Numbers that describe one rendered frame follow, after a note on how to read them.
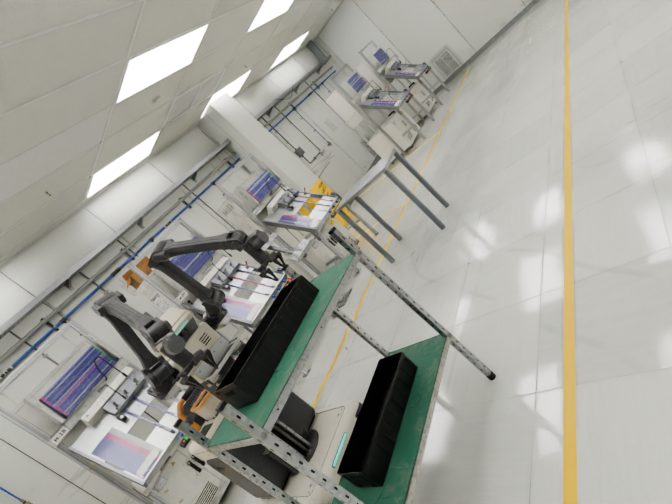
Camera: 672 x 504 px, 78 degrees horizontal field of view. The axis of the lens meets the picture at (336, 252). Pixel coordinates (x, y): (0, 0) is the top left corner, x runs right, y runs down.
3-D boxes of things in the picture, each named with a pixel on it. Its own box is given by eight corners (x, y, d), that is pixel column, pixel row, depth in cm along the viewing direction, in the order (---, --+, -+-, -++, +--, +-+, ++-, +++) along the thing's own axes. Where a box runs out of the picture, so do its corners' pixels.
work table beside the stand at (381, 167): (445, 228, 383) (384, 167, 366) (391, 263, 426) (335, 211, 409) (449, 204, 417) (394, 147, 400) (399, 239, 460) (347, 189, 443)
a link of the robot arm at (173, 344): (164, 320, 149) (142, 336, 143) (170, 313, 140) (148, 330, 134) (185, 346, 150) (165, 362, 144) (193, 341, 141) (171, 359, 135)
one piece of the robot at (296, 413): (272, 512, 241) (155, 431, 223) (310, 426, 279) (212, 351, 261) (303, 512, 218) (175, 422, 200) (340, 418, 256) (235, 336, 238)
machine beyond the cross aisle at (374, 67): (452, 87, 879) (389, 18, 839) (444, 102, 824) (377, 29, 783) (407, 127, 976) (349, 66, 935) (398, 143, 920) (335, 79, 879)
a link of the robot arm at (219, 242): (165, 248, 197) (156, 264, 189) (159, 238, 193) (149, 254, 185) (248, 235, 187) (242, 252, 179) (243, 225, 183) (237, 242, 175)
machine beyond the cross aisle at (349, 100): (437, 116, 783) (366, 39, 742) (428, 136, 727) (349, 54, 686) (389, 157, 879) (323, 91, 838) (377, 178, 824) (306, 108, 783)
